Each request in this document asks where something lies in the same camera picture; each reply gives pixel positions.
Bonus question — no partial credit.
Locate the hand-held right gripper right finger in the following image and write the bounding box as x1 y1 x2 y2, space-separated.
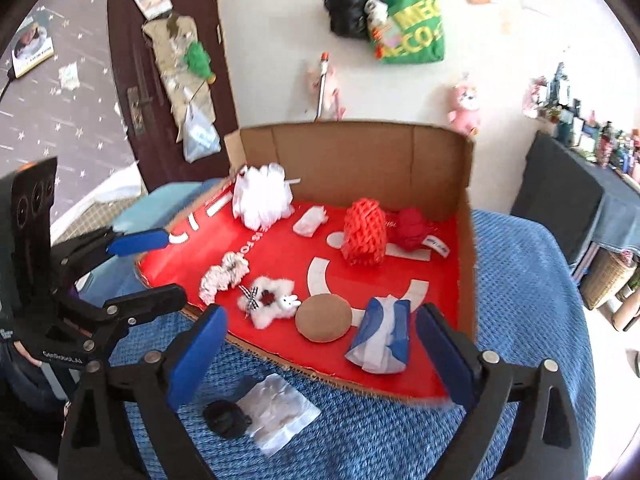
415 303 583 480

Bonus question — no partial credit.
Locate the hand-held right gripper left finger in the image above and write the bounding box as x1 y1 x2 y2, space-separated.
59 304 229 480

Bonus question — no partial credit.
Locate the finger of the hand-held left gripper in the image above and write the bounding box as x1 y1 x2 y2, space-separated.
47 282 187 361
50 226 172 291

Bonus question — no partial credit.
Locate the blue white sponge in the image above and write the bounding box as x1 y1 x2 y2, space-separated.
344 296 412 375

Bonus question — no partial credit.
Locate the black mesh pouf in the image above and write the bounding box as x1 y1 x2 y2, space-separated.
202 400 252 438

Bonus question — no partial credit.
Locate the cream lace scrunchie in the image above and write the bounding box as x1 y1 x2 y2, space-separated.
199 251 249 305

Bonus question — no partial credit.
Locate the white plush star with bow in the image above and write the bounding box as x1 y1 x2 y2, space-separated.
236 276 302 331

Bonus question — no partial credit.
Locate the round tan sponge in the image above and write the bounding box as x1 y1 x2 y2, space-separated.
295 294 352 344

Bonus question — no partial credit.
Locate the red foam net sleeve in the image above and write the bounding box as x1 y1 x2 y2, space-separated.
342 198 387 266

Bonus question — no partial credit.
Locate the small white cloth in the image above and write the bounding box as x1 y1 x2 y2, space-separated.
292 206 329 237

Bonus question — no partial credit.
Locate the cardboard box red bottom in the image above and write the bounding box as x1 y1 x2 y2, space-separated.
132 120 476 401

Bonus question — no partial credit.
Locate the light blue sheet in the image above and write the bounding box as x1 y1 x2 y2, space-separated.
112 179 231 233

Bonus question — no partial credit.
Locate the beige grid pattern mat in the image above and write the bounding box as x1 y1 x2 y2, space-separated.
50 192 146 256

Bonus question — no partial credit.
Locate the blue knitted blanket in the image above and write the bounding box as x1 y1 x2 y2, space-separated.
107 210 598 480

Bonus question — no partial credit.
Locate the clear hanging plastic bag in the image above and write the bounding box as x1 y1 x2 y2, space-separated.
182 105 222 163

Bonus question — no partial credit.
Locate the white mesh bath pouf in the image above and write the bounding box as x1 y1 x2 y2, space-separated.
231 162 301 228

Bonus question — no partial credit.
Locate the red yarn ball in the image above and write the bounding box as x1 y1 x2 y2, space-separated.
385 207 449 259

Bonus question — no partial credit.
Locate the white paper on wallpaper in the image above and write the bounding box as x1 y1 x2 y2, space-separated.
59 62 81 92

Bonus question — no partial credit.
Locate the wicker basket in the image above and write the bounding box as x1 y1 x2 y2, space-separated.
580 249 638 311

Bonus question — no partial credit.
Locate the beige hanging door organizer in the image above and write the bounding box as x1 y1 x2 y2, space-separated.
142 14 218 143

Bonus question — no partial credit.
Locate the white jug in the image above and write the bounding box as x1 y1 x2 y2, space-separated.
612 285 640 332

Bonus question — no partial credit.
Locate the green plush toy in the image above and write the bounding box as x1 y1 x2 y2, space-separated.
184 42 217 85

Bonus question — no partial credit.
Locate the dark grey cloth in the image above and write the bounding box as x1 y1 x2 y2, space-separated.
510 131 605 267

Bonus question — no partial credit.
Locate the dark brown door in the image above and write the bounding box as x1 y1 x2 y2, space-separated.
106 0 241 193

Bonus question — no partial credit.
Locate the blue cloth covered table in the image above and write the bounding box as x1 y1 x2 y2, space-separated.
535 130 640 281

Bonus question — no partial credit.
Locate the orange capped stick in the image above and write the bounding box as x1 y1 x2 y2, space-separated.
315 51 331 122

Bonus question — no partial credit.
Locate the pink plush toy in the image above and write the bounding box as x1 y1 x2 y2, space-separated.
446 85 482 137

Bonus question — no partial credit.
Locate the group of cosmetic bottles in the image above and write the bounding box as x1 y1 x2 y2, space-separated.
522 62 640 183

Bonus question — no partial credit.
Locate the black backpack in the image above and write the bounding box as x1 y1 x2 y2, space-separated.
321 0 373 38

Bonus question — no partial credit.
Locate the orange hanging charm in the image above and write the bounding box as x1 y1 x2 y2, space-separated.
372 27 401 59

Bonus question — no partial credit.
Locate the green tote bag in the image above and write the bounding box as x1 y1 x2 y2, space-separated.
367 0 446 65

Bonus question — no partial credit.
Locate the framed wall picture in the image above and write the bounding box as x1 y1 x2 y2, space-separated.
10 15 57 79

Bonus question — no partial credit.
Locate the white plush keychain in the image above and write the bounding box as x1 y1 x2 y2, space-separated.
364 0 390 26

